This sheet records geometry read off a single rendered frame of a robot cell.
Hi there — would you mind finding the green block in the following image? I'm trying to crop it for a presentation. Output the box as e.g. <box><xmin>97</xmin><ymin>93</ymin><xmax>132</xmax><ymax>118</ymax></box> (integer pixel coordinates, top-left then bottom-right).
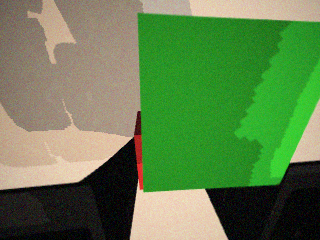
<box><xmin>137</xmin><ymin>12</ymin><xmax>320</xmax><ymax>192</ymax></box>

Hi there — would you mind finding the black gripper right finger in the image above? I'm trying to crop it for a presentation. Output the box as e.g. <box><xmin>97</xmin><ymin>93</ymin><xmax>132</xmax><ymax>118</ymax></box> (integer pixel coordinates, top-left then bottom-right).
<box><xmin>205</xmin><ymin>160</ymin><xmax>320</xmax><ymax>240</ymax></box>

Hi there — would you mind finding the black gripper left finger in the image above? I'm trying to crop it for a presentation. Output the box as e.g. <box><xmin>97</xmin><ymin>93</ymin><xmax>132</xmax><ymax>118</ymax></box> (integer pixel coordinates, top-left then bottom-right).
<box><xmin>0</xmin><ymin>137</ymin><xmax>139</xmax><ymax>240</ymax></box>

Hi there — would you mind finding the red block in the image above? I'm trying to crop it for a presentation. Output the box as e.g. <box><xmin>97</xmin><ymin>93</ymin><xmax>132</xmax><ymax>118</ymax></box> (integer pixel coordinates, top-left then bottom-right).
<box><xmin>134</xmin><ymin>111</ymin><xmax>143</xmax><ymax>190</ymax></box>

